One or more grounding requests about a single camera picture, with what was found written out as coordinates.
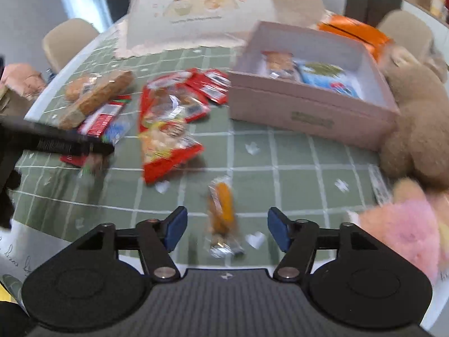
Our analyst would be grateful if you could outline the beige chair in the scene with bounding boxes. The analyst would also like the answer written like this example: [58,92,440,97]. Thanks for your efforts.
[42,18,100,73]
[377,10,436,60]

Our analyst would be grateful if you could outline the green checked tablecloth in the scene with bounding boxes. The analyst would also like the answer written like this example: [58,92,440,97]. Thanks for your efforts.
[10,21,397,271]

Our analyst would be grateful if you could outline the orange white bag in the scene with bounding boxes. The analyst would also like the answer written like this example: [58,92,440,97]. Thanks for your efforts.
[317,14,391,62]

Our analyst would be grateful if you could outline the pink plush toy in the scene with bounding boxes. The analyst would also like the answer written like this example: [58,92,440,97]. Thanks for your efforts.
[347,178,449,283]

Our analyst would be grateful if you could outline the brown teddy bear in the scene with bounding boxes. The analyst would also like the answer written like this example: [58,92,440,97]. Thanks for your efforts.
[379,40,449,190]

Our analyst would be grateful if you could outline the small blue snack packet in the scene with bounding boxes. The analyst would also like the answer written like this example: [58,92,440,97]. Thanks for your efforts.
[104,116,133,145]

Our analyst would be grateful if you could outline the round bun packet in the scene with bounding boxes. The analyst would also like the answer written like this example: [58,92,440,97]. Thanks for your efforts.
[64,74,102,102]

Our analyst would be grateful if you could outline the pink cardboard box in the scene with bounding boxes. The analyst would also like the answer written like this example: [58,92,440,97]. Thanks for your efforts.
[227,21,401,151]

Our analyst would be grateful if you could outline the small red snack packet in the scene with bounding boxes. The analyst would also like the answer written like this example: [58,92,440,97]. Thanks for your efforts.
[201,69,232,94]
[186,74,230,105]

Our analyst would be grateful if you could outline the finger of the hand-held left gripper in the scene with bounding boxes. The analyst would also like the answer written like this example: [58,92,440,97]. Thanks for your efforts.
[0,115,116,157]

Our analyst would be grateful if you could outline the orange sausage snack clear wrapper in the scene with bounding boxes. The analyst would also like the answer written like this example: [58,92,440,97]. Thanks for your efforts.
[206,177,245,258]

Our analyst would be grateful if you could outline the blue white snack packet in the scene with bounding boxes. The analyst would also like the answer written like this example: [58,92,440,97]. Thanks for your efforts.
[299,61,361,99]

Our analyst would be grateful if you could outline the orange brown snack packet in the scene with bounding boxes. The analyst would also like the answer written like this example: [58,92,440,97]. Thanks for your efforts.
[261,51,303,80]

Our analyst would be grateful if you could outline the beige chair back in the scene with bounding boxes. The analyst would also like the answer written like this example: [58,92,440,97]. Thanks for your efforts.
[377,10,436,60]

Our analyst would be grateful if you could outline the long bread loaf packet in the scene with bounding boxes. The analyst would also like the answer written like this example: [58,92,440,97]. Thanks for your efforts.
[57,70,134,130]

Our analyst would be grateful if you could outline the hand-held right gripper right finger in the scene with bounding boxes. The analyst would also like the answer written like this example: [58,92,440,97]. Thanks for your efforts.
[267,207,381,282]

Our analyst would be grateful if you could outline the pink printed cloth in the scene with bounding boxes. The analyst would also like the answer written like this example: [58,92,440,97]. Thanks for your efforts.
[113,0,327,59]

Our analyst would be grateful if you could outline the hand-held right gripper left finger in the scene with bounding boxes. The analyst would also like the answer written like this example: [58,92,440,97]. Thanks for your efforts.
[72,206,188,282]

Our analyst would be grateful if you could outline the large red snack bag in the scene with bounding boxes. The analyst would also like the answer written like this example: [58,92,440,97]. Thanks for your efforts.
[138,119,205,185]

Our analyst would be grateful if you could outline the red green snack packet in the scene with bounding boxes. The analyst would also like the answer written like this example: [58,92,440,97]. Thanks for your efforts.
[59,95,132,167]

